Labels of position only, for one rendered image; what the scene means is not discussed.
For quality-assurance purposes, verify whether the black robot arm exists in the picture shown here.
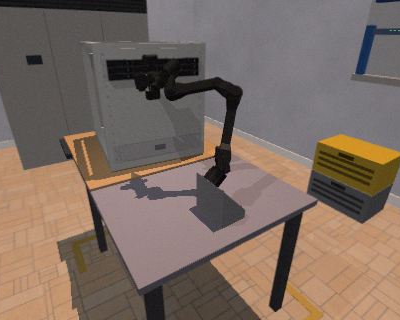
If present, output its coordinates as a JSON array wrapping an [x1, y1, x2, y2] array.
[[134, 58, 243, 187]]

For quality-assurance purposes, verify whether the grey open rack frame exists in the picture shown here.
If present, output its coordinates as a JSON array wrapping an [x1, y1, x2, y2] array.
[[81, 42, 206, 172]]

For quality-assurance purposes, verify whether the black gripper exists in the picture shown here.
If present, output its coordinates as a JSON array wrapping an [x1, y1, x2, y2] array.
[[142, 54, 160, 100]]

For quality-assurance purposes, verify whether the flat orange board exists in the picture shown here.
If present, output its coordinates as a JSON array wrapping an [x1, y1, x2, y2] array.
[[64, 131, 216, 192]]

